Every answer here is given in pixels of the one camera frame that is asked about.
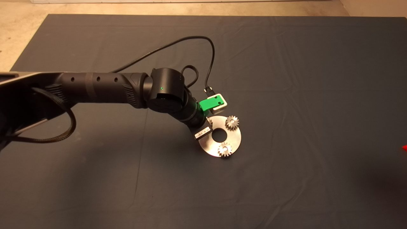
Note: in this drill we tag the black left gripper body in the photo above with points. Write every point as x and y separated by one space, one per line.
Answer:
201 131

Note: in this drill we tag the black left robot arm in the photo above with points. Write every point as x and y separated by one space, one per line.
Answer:
95 87

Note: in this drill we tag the round metal carrier plate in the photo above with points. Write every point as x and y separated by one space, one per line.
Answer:
235 140

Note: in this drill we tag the dark grey table cloth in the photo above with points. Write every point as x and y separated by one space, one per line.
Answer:
254 190

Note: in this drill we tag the green left camera mount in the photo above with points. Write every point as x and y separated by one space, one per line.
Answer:
209 104

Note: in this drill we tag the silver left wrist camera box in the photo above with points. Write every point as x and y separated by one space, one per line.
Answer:
222 106

